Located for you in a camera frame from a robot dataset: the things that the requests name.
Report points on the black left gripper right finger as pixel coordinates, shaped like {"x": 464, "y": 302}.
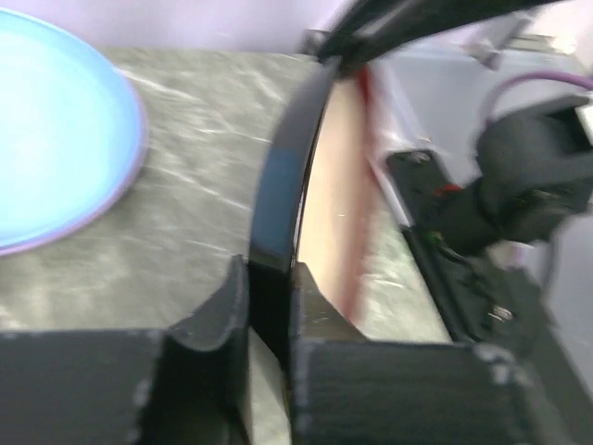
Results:
{"x": 348, "y": 389}

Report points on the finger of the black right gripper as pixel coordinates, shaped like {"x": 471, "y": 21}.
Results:
{"x": 370, "y": 29}

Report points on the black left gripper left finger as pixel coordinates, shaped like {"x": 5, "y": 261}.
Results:
{"x": 185, "y": 384}

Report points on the dark red plate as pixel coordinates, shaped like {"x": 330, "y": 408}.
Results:
{"x": 313, "y": 203}

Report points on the light blue plate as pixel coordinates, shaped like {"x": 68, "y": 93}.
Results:
{"x": 39, "y": 58}

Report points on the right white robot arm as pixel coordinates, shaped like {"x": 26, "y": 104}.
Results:
{"x": 535, "y": 162}

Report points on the black base beam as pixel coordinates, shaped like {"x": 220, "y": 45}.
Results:
{"x": 480, "y": 303}

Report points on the aluminium rail frame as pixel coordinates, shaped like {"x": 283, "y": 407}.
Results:
{"x": 434, "y": 93}

